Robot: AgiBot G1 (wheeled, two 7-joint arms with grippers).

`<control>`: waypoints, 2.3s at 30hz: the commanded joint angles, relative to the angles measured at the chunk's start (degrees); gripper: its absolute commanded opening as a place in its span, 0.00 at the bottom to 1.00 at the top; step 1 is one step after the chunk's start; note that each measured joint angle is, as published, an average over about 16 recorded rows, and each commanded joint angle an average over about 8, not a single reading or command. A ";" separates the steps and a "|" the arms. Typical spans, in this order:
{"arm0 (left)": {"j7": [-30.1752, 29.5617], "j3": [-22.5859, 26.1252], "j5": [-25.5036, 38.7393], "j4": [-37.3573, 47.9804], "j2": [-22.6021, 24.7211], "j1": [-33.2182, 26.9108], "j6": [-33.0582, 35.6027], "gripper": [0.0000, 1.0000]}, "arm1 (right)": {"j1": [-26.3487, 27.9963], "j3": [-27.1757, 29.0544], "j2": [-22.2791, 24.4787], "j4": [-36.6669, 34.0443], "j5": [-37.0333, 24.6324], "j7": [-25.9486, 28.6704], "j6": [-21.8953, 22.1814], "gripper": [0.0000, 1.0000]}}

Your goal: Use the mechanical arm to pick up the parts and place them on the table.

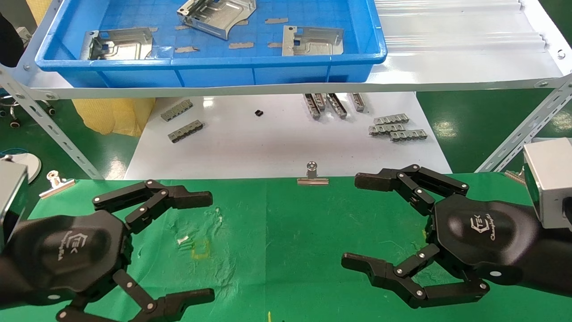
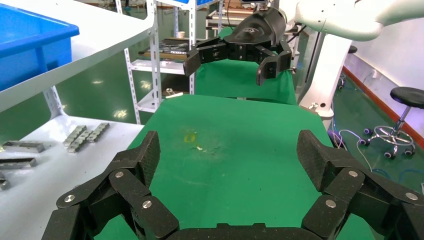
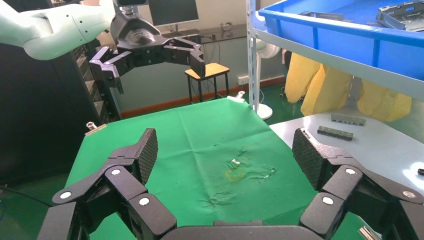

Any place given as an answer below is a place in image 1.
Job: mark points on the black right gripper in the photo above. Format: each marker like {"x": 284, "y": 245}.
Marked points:
{"x": 482, "y": 237}

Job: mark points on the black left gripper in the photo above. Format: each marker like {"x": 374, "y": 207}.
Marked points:
{"x": 67, "y": 255}

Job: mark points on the stamped sheet metal part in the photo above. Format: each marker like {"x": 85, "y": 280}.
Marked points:
{"x": 317, "y": 42}
{"x": 219, "y": 15}
{"x": 129, "y": 44}

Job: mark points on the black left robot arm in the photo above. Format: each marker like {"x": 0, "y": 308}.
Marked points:
{"x": 4, "y": 286}

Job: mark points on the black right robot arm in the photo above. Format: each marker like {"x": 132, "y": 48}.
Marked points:
{"x": 554, "y": 264}

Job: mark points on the green cloth mat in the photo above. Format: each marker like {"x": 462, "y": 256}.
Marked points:
{"x": 286, "y": 250}

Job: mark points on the silver binder clip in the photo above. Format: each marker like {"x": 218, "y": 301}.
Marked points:
{"x": 56, "y": 188}
{"x": 313, "y": 180}

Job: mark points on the silver serrated metal piece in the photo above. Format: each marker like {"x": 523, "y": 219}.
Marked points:
{"x": 515, "y": 176}

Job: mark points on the white board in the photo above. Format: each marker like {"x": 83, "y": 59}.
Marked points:
{"x": 268, "y": 147}

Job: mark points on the white slotted angle leg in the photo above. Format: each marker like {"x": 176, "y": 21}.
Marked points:
{"x": 523, "y": 134}
{"x": 53, "y": 129}

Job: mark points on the yellow mesh bag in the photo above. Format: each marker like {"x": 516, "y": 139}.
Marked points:
{"x": 111, "y": 116}

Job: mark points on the white round disc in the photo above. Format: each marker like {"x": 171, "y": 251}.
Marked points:
{"x": 27, "y": 163}

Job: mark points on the blue plastic bin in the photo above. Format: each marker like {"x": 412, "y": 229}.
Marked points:
{"x": 214, "y": 71}

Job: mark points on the white metal shelf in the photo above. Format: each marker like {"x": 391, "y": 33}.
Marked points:
{"x": 268, "y": 88}

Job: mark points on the white corrugated plastic sheet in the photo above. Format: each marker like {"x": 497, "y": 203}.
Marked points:
{"x": 460, "y": 49}

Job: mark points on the clear plastic film piece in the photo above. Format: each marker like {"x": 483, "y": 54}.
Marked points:
{"x": 163, "y": 51}

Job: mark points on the office chair caster base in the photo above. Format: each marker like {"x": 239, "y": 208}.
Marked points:
{"x": 13, "y": 120}

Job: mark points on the black round object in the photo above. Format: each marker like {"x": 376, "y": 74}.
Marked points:
{"x": 9, "y": 44}

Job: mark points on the gray notched metal bracket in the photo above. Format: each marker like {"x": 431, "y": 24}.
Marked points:
{"x": 176, "y": 110}
{"x": 311, "y": 107}
{"x": 408, "y": 135}
{"x": 185, "y": 131}
{"x": 358, "y": 102}
{"x": 320, "y": 101}
{"x": 337, "y": 105}
{"x": 384, "y": 129}
{"x": 392, "y": 119}

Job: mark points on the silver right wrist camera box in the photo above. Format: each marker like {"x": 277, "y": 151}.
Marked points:
{"x": 552, "y": 179}

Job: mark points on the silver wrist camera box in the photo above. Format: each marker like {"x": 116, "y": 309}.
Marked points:
{"x": 11, "y": 197}
{"x": 552, "y": 179}

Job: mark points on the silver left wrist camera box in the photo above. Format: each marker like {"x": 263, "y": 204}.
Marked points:
{"x": 11, "y": 197}

